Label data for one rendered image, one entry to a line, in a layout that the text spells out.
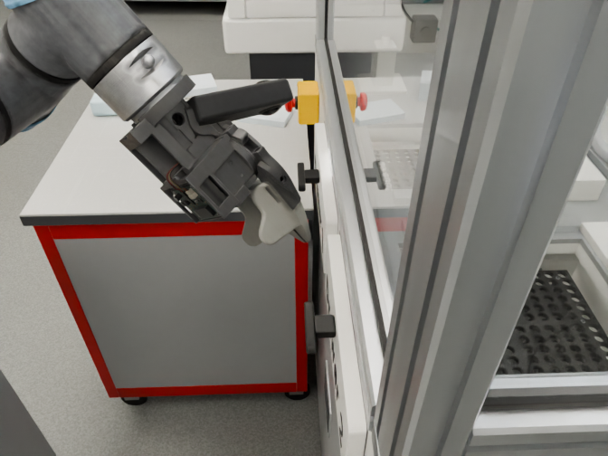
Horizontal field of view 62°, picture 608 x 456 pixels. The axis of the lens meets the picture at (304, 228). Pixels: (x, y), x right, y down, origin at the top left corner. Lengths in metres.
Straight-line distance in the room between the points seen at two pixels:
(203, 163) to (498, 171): 0.32
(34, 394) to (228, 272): 0.87
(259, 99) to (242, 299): 0.75
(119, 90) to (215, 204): 0.13
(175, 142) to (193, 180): 0.04
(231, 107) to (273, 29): 1.09
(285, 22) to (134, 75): 1.13
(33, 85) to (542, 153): 0.44
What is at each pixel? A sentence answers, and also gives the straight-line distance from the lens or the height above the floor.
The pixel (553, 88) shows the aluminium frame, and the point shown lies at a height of 1.31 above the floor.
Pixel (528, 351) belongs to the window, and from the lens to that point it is 0.32.
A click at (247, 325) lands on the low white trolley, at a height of 0.39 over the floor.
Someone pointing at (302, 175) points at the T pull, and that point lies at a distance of 0.84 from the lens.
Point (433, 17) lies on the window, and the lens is 0.33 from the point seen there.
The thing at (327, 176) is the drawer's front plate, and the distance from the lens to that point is 0.81.
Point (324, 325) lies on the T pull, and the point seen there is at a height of 0.91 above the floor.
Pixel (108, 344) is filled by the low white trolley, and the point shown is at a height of 0.33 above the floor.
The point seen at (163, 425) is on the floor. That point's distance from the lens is 1.63.
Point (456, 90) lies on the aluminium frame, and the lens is 0.22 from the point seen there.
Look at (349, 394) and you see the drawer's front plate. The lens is 0.54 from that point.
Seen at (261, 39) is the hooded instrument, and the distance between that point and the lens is 1.60.
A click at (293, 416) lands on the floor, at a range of 1.59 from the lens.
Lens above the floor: 1.39
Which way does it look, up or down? 40 degrees down
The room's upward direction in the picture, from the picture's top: straight up
